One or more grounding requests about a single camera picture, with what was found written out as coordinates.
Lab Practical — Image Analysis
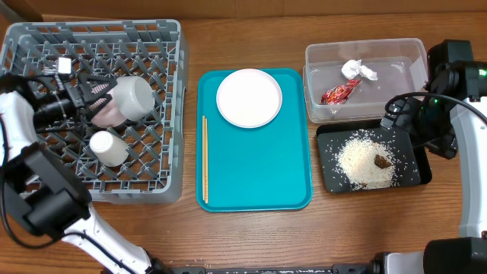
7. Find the teal serving tray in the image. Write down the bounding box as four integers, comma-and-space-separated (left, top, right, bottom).
196, 68, 313, 212

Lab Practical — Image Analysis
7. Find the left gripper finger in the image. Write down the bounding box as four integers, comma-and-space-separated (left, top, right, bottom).
81, 93, 113, 120
78, 73, 117, 95

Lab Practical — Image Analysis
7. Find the grey bowl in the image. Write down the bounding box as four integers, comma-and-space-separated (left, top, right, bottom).
113, 76, 154, 121

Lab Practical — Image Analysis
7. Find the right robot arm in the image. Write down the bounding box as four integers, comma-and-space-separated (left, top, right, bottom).
369, 40, 486, 274

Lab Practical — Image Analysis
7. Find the white napkin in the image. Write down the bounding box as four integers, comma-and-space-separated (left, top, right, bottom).
341, 59, 378, 81

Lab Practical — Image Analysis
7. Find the grey plastic dish rack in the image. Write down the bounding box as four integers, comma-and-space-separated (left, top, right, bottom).
1, 19, 189, 204

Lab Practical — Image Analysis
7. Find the white cup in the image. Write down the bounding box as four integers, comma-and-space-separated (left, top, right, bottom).
89, 131, 129, 167

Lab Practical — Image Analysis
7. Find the brown food piece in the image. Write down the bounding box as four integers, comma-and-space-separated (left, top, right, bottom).
374, 155, 393, 169

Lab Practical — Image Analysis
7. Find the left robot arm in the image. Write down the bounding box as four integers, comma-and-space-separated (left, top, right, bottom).
1, 72, 170, 273

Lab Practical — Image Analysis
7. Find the white rice pile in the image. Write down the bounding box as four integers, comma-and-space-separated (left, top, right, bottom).
329, 129, 418, 191

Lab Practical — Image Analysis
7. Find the small pink plate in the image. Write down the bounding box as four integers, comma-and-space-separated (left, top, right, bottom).
91, 98, 126, 129

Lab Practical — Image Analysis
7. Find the black tray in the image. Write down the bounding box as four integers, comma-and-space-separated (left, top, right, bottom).
315, 119, 433, 194

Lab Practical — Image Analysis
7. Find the large white plate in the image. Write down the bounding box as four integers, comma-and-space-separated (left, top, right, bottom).
216, 68, 283, 129

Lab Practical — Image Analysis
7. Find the clear plastic bin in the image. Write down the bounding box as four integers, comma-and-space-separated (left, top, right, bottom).
303, 38, 428, 124

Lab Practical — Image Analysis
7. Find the red snack wrapper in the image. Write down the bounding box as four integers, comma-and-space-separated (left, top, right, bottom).
320, 80, 361, 105

